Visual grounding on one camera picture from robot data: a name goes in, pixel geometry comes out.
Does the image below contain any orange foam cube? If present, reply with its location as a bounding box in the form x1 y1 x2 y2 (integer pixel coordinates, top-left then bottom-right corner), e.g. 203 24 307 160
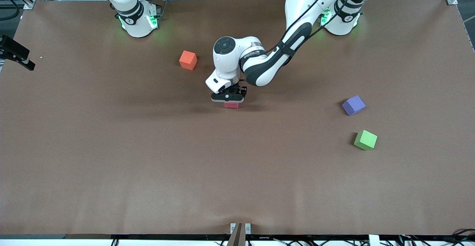
179 50 198 71

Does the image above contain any brown table cover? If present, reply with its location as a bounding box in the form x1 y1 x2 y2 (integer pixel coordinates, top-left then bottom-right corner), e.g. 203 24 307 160
0 0 475 235

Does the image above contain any purple foam cube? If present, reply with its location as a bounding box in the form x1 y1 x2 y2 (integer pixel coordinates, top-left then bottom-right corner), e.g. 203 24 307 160
342 95 366 117

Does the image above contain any green foam cube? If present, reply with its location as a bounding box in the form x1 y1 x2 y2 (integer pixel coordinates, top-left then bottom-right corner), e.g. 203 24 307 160
354 129 378 151

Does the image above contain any metal mount bracket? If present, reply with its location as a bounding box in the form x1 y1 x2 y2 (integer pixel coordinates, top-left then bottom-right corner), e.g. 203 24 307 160
230 223 252 246

